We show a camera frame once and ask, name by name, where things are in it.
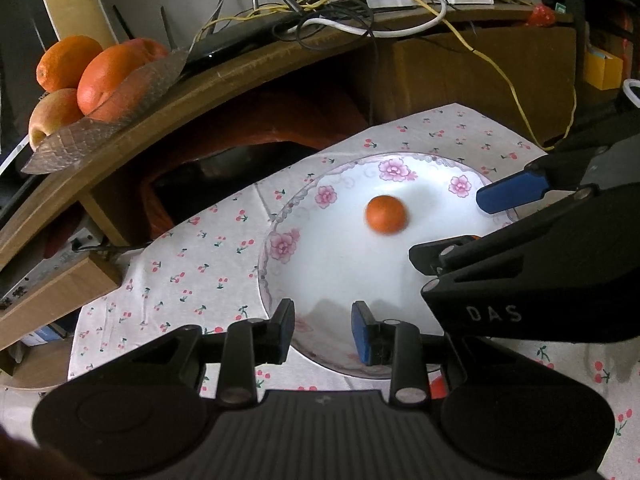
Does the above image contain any yellow box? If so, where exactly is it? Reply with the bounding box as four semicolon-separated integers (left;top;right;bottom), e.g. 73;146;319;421
583;44;625;91

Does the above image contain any small tangerine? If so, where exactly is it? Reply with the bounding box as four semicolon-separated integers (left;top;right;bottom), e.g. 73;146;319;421
364;194;409;234

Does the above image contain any white cable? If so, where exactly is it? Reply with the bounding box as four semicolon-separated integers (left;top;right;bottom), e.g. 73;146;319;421
294;0;448;39

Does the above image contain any black cable bundle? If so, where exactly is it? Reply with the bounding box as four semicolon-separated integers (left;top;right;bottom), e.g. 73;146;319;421
271;0;377;52

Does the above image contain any clear glass fruit tray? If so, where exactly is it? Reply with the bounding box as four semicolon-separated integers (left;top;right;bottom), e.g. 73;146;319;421
21;49;195;175

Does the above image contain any large orange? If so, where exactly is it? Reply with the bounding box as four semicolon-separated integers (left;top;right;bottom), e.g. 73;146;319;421
36;35;104;94
76;44;152;118
124;37;171;64

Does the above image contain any cherry print cloth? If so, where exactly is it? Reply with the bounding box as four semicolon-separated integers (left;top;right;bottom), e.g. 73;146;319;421
67;103;640;480

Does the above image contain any wooden shelf board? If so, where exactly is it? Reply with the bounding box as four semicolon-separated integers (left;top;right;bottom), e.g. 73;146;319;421
0;251;124;352

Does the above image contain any yellow red apple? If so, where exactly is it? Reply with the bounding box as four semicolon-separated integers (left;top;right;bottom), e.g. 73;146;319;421
28;88;84;152

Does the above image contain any black router with antennas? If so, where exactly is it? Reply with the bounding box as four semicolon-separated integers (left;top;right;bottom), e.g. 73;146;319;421
112;4;312;67

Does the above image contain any beige board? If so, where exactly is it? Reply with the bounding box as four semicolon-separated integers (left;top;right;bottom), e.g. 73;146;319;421
32;0;122;49

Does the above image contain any curved wooden desk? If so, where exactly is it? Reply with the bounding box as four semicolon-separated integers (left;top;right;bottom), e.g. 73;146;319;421
0;7;576;271

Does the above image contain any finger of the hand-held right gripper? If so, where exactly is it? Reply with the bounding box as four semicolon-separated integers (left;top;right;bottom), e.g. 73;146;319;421
409;186;601;277
476;147;608;216

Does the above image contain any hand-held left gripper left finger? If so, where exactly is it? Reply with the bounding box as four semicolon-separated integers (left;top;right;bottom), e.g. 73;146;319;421
120;299;297;407

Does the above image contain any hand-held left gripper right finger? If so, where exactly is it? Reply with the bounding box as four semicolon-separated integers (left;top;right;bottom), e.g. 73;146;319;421
351;301;532;407

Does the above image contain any white floral plate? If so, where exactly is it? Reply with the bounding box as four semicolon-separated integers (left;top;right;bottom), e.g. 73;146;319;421
257;152;522;380

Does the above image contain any red strawberry toy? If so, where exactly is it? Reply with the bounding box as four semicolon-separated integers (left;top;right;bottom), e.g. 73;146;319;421
527;3;557;27

